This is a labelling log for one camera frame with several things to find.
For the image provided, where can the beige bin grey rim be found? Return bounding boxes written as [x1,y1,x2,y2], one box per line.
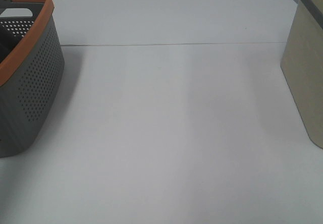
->
[281,0,322,148]

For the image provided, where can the grey perforated basket orange rim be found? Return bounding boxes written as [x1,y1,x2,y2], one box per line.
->
[1,0,65,158]

